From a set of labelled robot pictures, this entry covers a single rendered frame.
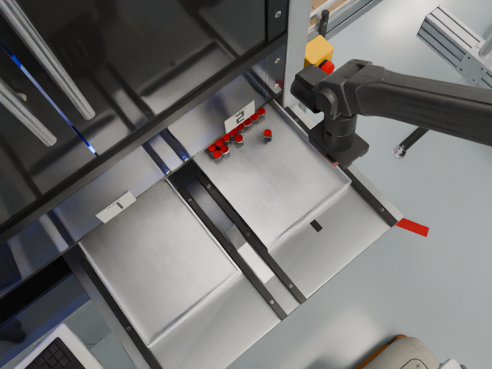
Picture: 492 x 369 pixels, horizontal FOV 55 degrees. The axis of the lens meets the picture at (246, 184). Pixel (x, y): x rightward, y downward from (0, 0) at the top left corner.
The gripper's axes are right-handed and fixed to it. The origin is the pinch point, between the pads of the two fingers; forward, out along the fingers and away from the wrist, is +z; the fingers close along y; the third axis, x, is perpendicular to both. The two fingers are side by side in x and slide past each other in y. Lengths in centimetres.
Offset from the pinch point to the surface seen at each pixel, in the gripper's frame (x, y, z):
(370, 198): -7.3, -5.4, 19.5
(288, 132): -4.5, 20.8, 17.6
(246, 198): 15.0, 14.3, 18.7
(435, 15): -88, 38, 48
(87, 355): 68, 12, 27
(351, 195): -4.9, -1.6, 21.0
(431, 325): -24, -37, 115
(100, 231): 48, 30, 17
